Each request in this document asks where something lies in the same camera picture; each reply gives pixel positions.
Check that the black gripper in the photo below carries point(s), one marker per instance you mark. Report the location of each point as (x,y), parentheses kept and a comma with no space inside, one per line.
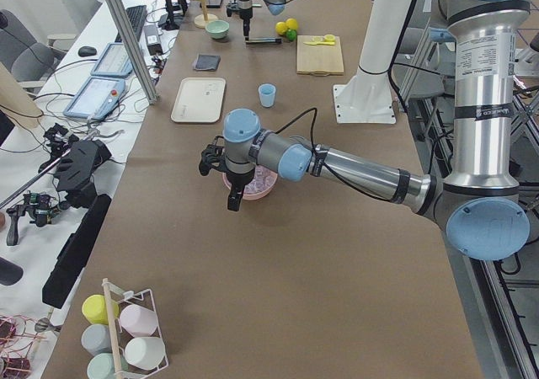
(237,179)
(245,14)

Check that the pink bowl of ice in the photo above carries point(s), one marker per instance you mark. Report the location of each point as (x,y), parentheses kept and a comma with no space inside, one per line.
(263,182)

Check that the wooden cup tree stand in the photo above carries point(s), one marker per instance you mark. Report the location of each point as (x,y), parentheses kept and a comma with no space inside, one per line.
(205,4)

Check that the light blue plastic cup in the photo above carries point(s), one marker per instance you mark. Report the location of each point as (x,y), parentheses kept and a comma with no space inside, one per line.
(267,92)

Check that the pink cup in rack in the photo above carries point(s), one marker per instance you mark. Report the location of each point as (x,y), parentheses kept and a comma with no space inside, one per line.
(138,321)

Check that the white cup in rack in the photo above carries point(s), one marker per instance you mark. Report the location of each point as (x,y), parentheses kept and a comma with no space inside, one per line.
(145,353)

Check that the yellow cup in rack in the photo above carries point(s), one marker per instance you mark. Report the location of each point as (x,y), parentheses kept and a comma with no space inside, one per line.
(94,309)

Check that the grey cup in rack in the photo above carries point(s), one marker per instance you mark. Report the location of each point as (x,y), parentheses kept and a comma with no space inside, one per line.
(96,339)

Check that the mint cup in rack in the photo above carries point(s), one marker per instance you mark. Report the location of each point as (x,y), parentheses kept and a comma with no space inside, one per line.
(101,367)

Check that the mint green bowl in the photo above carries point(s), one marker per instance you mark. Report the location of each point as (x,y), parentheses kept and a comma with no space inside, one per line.
(218,29)

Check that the yellow lemon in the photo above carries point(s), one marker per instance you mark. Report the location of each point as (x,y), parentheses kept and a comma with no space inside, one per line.
(281,28)
(292,23)

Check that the green lime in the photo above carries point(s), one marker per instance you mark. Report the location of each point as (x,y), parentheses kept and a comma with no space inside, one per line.
(290,35)

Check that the folded dark grey cloth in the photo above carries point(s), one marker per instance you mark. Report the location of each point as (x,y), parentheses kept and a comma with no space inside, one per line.
(207,63)

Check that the yellow plastic knife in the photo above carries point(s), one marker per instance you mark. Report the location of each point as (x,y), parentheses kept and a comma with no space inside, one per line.
(319,42)

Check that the wooden cutting board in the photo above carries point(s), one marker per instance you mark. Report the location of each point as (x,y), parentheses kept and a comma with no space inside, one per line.
(318,60)

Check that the beige rectangular tray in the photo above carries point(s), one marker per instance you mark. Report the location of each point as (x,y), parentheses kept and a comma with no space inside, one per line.
(199,100)

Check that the small black box device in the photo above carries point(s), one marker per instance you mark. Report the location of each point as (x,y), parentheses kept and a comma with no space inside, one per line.
(152,38)

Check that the black keyboard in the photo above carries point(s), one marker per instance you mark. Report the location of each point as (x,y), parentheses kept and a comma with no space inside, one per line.
(137,17)

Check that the blue teach pendant far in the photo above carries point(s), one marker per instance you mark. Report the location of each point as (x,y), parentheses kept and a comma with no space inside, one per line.
(113,62)

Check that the blue teach pendant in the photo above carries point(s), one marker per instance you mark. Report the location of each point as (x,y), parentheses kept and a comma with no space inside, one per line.
(96,98)
(113,62)

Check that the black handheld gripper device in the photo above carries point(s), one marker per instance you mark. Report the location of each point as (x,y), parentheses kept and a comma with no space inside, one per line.
(75,161)

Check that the blue teach pendant near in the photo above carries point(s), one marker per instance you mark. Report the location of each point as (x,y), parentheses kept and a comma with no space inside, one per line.
(96,98)

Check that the black computer mouse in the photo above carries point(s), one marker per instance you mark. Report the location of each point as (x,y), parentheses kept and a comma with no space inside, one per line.
(86,51)

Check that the black long bar device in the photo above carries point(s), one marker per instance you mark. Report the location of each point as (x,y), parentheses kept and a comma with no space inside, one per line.
(75,254)

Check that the grey office chair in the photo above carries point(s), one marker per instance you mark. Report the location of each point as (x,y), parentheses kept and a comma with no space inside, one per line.
(28,60)

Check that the aluminium frame post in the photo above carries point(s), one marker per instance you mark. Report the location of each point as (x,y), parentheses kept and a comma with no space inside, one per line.
(131,44)

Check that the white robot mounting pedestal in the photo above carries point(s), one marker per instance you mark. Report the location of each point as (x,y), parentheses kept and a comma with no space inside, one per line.
(367,97)

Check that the white wire cup rack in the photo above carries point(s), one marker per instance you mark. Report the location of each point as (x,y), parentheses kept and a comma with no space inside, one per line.
(116,300)

